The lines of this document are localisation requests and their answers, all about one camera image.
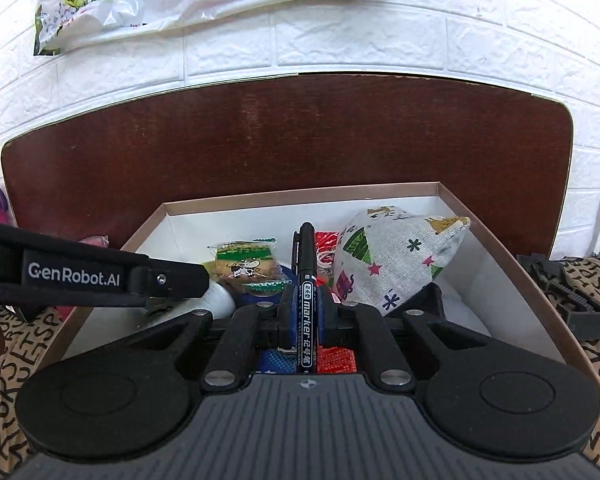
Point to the white cup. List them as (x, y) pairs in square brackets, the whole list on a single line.
[(220, 300)]

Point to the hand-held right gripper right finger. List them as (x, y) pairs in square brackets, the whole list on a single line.
[(326, 320)]

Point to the green yellow snack packet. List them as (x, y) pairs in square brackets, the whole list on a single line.
[(242, 262)]

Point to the dark brown wooden board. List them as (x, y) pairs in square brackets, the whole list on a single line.
[(280, 135)]

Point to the floral plastic bag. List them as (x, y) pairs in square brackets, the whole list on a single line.
[(130, 0)]

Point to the blue round container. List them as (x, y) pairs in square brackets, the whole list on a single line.
[(250, 296)]

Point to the black marker pen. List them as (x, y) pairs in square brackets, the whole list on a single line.
[(307, 310)]

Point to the pink packet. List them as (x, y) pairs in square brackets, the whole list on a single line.
[(95, 240)]

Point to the red patterned packet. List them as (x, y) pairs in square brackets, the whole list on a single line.
[(325, 242)]

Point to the cardboard box with white inside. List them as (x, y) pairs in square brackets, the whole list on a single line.
[(505, 280)]

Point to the tree print fabric pouch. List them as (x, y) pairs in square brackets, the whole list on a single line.
[(395, 260)]

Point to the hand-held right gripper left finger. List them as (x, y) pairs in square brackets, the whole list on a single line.
[(287, 320)]

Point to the letter print blanket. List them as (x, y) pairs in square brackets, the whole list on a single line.
[(20, 350)]

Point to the blue patterned box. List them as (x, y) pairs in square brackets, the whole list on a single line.
[(275, 362)]

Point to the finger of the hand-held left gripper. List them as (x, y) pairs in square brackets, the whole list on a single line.
[(105, 280)]

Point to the black plastic part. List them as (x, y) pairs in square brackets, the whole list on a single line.
[(580, 305)]

